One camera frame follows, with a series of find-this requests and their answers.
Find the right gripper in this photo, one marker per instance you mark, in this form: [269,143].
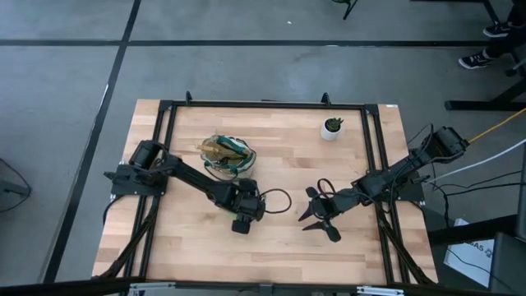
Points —
[326,205]

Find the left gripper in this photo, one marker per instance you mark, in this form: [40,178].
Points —
[246,201]

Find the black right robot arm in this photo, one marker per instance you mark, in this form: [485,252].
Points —
[411,164]

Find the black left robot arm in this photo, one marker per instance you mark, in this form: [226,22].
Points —
[193,177]

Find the cream green gardening bag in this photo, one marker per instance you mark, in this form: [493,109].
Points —
[250,166]

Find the white potted succulent plant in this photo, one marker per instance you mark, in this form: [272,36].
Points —
[330,132]

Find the white cardboard box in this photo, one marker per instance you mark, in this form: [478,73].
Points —
[468,255]

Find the black desk base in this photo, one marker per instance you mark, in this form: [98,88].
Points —
[485,104]

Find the black chair leg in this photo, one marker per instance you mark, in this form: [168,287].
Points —
[349,6]

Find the person's leg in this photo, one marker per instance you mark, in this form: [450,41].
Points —
[518,12]
[505,43]

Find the silver metal bracket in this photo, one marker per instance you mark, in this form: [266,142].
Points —
[152,288]
[380,291]

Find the black table frame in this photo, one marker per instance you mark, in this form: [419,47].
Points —
[267,104]

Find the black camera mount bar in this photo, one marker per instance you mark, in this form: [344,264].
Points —
[61,288]

